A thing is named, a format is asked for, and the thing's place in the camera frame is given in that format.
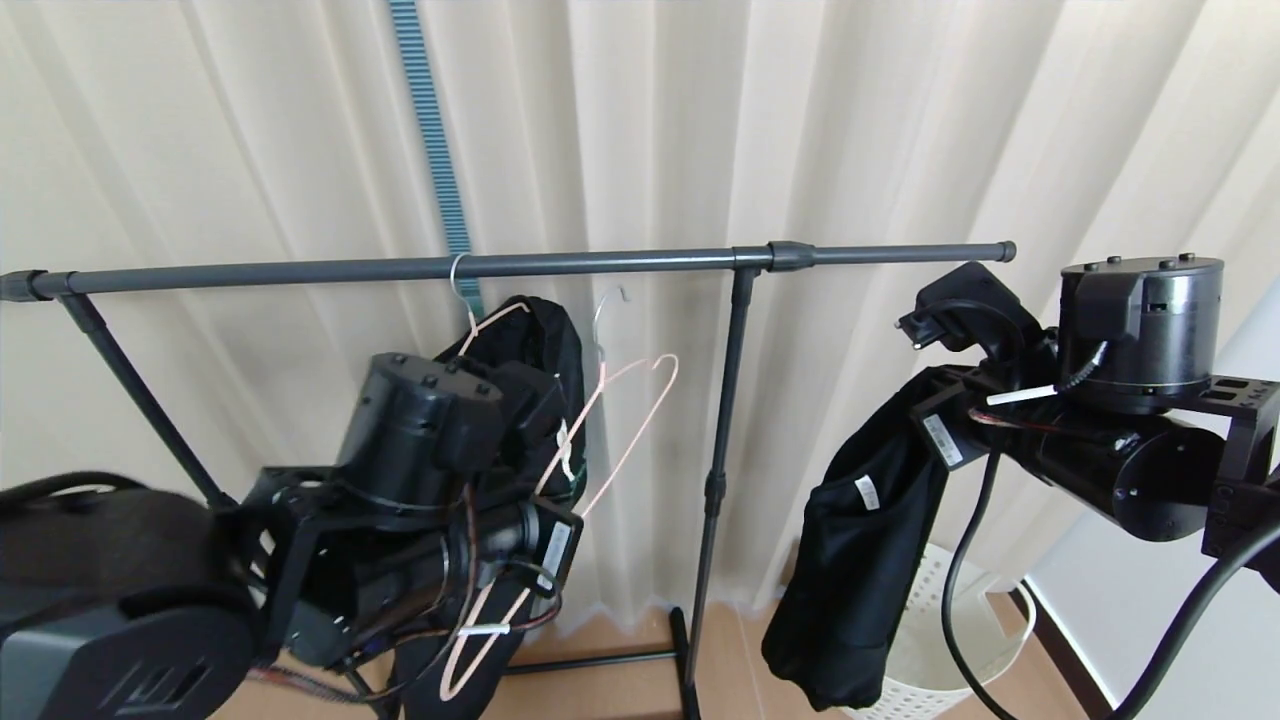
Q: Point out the beige curtain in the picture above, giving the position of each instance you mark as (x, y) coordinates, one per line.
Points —
(800, 120)
(200, 120)

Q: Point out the black garment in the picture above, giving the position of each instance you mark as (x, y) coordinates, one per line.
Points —
(860, 580)

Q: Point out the white laundry basket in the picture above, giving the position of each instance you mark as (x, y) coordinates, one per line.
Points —
(930, 640)

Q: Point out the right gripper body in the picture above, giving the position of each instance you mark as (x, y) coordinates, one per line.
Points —
(1120, 470)

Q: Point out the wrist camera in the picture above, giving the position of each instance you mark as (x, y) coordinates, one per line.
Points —
(960, 310)
(530, 410)

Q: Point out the window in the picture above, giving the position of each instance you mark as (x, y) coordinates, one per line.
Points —
(425, 100)

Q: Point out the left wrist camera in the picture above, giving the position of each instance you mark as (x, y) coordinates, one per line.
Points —
(530, 410)

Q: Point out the black shorts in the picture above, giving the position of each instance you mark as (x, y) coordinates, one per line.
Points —
(550, 340)

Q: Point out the pink clothes hanger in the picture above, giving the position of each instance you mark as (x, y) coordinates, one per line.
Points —
(640, 425)
(470, 320)

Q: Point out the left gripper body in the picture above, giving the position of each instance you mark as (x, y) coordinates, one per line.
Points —
(400, 590)

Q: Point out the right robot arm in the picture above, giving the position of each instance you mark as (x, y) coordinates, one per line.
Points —
(1140, 320)

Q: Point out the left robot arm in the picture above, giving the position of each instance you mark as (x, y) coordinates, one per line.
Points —
(100, 600)

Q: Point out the black clothes rack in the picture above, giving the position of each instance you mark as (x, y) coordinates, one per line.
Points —
(300, 272)

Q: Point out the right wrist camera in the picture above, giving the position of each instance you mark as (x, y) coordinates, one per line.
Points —
(960, 310)

